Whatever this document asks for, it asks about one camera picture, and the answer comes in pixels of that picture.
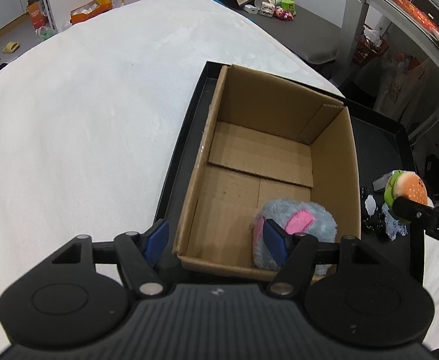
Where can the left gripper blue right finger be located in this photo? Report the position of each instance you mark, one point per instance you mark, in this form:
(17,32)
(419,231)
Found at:
(295,255)

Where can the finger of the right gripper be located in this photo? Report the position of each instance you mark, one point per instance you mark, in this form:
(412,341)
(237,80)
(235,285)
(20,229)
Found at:
(424,216)

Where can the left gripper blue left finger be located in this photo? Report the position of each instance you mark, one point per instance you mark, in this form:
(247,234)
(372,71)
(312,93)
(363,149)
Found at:
(138,255)

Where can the grey plush toy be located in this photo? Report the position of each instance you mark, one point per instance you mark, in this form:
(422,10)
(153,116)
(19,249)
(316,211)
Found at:
(293,217)

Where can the hamburger plush toy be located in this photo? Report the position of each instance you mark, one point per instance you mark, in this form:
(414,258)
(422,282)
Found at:
(404,184)

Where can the brown cardboard box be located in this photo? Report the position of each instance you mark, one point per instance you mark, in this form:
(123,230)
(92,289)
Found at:
(265,138)

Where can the black white plush toy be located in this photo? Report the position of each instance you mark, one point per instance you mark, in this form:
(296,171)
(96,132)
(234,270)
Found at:
(372,217)

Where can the blue white small box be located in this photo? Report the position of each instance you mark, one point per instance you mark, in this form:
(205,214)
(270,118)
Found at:
(381,182)

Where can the black shallow tray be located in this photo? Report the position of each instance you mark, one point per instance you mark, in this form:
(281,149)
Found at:
(381,146)

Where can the red basket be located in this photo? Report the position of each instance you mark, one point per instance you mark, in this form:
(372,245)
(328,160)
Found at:
(370,45)

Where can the grey padded bench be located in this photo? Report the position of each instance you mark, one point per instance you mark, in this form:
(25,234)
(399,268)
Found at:
(310,37)

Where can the small toys pile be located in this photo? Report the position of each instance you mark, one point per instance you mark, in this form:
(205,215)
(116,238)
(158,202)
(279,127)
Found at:
(282,9)

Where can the orange cardboard box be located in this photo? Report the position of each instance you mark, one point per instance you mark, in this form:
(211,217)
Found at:
(93,9)

